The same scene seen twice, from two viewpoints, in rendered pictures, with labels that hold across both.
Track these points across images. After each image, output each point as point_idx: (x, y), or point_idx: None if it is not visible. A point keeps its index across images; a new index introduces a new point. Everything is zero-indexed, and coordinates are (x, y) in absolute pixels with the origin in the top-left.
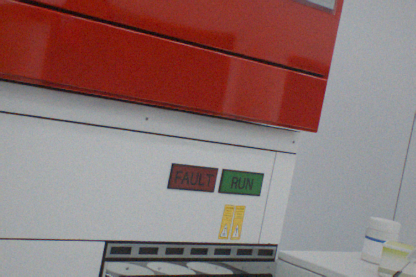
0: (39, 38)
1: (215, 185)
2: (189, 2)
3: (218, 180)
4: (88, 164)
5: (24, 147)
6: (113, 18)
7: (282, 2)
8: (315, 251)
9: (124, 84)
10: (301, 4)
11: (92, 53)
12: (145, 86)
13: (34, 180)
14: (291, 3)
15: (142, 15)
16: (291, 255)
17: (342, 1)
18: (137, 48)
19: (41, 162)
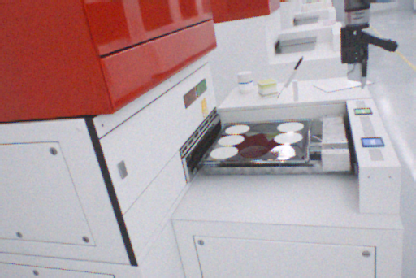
0: (136, 67)
1: (196, 95)
2: (171, 7)
3: (196, 92)
4: (162, 119)
5: (142, 130)
6: (153, 35)
7: None
8: (225, 100)
9: (168, 69)
10: None
11: (154, 61)
12: (174, 65)
13: (151, 143)
14: None
15: (161, 26)
16: (225, 107)
17: None
18: (165, 46)
19: (149, 132)
